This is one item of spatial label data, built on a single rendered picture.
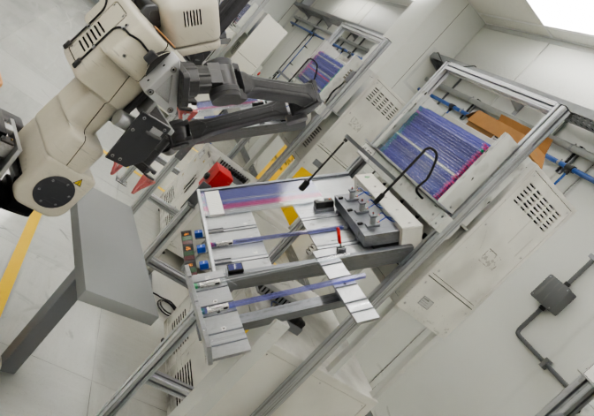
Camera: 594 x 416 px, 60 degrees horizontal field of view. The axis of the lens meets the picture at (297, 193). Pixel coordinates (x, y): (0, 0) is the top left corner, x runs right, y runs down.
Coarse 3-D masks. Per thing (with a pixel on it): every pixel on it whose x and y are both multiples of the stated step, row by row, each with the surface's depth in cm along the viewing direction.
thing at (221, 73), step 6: (210, 66) 125; (216, 66) 126; (222, 66) 128; (228, 66) 129; (210, 72) 125; (216, 72) 125; (222, 72) 127; (228, 72) 128; (234, 72) 131; (216, 78) 125; (222, 78) 126; (228, 78) 128; (234, 78) 129; (216, 84) 126; (222, 84) 127
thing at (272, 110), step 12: (252, 108) 161; (264, 108) 161; (276, 108) 161; (192, 120) 161; (204, 120) 161; (216, 120) 160; (228, 120) 160; (240, 120) 161; (252, 120) 161; (264, 120) 163; (288, 120) 161; (300, 120) 163; (180, 132) 160; (192, 132) 160; (204, 132) 160; (216, 132) 162; (192, 144) 165
